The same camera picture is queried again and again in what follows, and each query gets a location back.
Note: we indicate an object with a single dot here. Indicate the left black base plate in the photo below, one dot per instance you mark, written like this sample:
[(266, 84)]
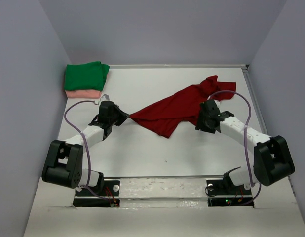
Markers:
[(108, 197)]

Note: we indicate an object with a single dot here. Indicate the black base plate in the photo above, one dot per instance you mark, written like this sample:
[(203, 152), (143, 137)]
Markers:
[(108, 197), (227, 196)]

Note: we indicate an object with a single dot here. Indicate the folded pink t shirt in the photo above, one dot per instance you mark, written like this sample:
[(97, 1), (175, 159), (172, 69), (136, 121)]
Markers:
[(85, 94)]

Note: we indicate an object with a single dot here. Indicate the folded green t shirt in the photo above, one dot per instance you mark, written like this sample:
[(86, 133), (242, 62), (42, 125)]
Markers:
[(86, 76)]

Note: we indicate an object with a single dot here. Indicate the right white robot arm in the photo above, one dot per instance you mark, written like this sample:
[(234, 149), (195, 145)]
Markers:
[(272, 160)]

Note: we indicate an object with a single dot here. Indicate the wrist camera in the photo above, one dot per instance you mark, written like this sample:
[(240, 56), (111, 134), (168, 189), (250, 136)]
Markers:
[(104, 97), (216, 102)]

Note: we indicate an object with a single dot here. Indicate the red t shirt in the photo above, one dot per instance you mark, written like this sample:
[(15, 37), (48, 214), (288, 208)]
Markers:
[(162, 117)]

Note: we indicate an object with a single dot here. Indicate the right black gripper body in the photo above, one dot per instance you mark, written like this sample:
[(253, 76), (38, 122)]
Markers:
[(202, 123)]

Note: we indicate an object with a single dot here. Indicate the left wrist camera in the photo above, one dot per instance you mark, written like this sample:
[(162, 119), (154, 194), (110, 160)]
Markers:
[(104, 97)]

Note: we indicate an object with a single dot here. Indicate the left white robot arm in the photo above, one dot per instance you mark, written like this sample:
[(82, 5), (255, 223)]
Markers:
[(68, 162)]

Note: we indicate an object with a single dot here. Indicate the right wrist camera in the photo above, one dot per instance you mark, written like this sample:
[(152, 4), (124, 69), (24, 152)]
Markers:
[(216, 102)]

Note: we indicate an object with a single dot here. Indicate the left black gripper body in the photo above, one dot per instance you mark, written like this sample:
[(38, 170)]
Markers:
[(111, 119)]

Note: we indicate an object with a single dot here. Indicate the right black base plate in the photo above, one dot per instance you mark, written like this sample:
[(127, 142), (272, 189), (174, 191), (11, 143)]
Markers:
[(227, 196)]

